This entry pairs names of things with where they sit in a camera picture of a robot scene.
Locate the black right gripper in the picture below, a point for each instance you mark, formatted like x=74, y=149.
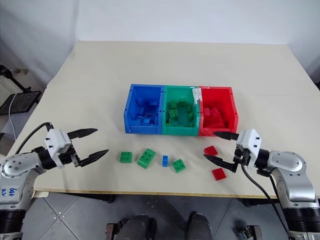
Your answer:
x=242, y=156

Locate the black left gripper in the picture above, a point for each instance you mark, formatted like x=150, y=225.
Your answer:
x=71, y=156

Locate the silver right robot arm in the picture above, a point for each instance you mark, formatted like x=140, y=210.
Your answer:
x=287, y=162

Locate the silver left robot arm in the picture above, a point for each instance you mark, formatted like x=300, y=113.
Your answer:
x=17, y=165

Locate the red square brick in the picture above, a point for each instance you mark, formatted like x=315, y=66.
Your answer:
x=219, y=174
x=210, y=150

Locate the red plastic bin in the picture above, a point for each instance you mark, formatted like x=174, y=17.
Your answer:
x=212, y=132

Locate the pile of red bricks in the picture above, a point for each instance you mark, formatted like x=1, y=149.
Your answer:
x=213, y=117

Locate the dark green square brick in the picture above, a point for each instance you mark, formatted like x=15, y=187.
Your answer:
x=126, y=157
x=179, y=165
x=173, y=113

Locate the green plastic bin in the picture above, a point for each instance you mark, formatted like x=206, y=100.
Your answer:
x=180, y=130

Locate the blue plastic bin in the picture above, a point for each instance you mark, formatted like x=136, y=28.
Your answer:
x=143, y=129

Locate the light green long brick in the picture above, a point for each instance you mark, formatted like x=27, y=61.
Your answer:
x=147, y=159

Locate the small blue brick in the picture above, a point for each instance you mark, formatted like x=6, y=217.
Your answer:
x=165, y=161

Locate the white paper label strips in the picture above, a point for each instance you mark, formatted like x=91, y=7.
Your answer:
x=196, y=95

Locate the pile of blue bricks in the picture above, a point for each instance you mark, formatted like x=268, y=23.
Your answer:
x=147, y=116

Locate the dark rounded shape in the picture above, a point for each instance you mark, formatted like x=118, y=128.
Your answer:
x=137, y=226
x=200, y=225

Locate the black mesh tray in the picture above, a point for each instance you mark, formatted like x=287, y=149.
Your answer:
x=22, y=100

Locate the black stand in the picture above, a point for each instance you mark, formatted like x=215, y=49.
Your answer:
x=15, y=81

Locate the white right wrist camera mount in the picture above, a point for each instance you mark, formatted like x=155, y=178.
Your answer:
x=250, y=140

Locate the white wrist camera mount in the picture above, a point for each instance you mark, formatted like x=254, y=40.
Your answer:
x=250, y=140
x=56, y=141

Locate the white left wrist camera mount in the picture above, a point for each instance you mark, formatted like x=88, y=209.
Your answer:
x=56, y=141

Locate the rusty metal frame piece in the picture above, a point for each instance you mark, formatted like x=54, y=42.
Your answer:
x=111, y=231
x=247, y=232

